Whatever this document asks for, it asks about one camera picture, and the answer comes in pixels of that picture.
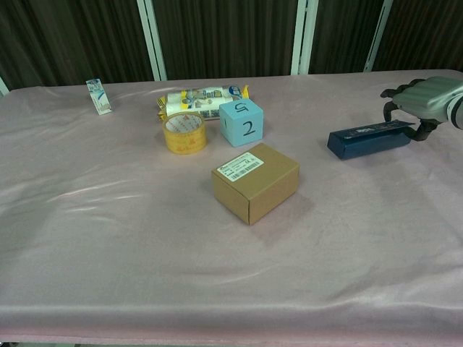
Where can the yellow white snack package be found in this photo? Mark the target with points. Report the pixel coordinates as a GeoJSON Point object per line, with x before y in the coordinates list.
{"type": "Point", "coordinates": [195, 99]}

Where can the brown cardboard box with label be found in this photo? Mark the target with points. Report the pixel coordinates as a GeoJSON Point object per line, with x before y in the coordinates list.
{"type": "Point", "coordinates": [253, 180]}

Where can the small blue white carton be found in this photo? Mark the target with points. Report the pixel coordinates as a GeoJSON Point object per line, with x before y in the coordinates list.
{"type": "Point", "coordinates": [99, 97]}

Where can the yellow packing tape roll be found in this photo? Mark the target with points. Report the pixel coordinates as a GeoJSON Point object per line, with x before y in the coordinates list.
{"type": "Point", "coordinates": [184, 144]}

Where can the light blue numbered cube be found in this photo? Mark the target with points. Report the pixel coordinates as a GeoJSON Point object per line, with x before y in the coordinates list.
{"type": "Point", "coordinates": [246, 126]}

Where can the dark blue glasses case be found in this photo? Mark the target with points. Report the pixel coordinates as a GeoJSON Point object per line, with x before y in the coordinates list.
{"type": "Point", "coordinates": [361, 144]}

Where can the pink tablecloth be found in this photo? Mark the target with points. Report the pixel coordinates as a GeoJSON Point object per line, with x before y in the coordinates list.
{"type": "Point", "coordinates": [108, 235]}

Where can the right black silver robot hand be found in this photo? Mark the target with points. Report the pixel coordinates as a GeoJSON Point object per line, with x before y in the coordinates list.
{"type": "Point", "coordinates": [427, 95]}

